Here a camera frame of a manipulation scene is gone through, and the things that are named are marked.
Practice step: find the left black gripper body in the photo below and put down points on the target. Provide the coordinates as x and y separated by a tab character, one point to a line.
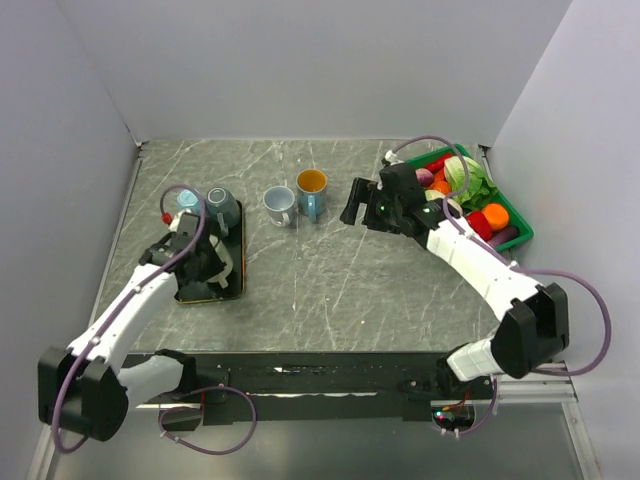
210	264

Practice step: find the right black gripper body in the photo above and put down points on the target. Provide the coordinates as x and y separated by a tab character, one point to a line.
385	212

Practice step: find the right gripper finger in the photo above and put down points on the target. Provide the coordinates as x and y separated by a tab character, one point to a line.
350	213
364	191

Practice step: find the blue mug orange inside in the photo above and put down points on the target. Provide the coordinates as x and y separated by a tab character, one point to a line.
311	187

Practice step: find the dark grey mug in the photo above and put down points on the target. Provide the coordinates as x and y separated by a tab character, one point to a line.
223	209

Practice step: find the light blue faceted mug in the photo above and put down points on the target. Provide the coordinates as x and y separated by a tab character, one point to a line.
188	200

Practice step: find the white grey mug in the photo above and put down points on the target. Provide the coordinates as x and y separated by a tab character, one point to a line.
280	203

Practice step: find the pale green mug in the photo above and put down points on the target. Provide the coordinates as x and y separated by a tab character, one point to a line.
221	273

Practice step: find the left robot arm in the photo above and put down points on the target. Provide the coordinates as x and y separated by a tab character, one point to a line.
85	388

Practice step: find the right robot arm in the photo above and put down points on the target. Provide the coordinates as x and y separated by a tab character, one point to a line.
533	318

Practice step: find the black serving tray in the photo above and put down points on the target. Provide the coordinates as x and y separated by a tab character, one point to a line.
235	243

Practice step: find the white radish toy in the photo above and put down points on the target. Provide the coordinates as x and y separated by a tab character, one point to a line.
435	195

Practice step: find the purple onion toy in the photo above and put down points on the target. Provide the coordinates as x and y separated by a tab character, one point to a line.
424	177

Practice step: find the orange carrot toy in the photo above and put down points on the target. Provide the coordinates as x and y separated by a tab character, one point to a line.
440	183

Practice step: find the red chili toy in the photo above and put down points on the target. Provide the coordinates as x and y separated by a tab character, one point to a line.
438	164

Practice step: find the green cabbage toy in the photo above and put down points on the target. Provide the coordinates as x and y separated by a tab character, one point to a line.
467	180

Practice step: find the red bell pepper toy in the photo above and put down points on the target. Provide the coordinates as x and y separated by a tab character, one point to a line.
480	225

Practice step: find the orange toy fruit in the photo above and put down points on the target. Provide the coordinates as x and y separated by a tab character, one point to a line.
497	216

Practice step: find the purple eggplant toy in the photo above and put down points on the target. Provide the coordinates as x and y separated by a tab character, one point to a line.
503	236

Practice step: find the green plastic basket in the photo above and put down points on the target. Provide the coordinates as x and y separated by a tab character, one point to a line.
526	232

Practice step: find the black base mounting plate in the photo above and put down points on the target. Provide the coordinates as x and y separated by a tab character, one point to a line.
280	386

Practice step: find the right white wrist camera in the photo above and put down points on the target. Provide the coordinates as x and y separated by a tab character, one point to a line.
390	158

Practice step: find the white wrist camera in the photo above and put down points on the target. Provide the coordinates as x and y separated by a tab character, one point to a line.
390	158
172	221

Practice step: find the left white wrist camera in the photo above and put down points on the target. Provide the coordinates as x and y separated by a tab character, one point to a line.
172	221

